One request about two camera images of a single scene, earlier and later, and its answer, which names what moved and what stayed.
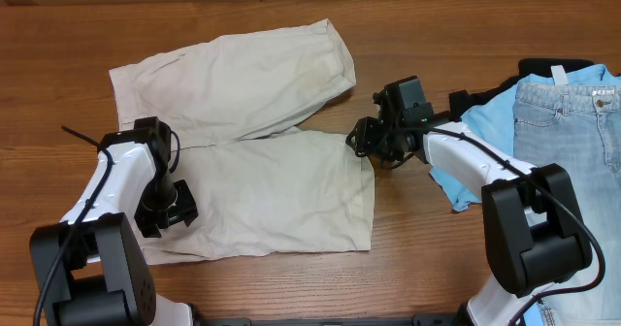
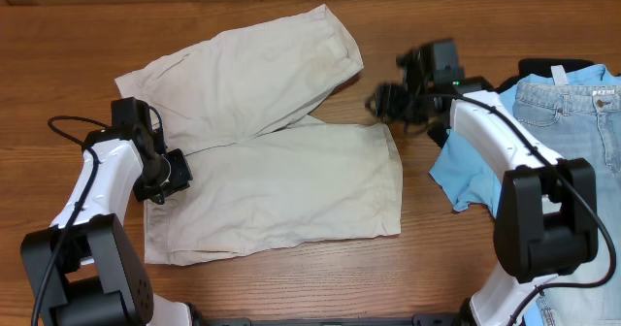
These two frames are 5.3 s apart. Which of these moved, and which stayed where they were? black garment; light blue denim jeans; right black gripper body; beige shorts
Moved: beige shorts; right black gripper body
Stayed: black garment; light blue denim jeans
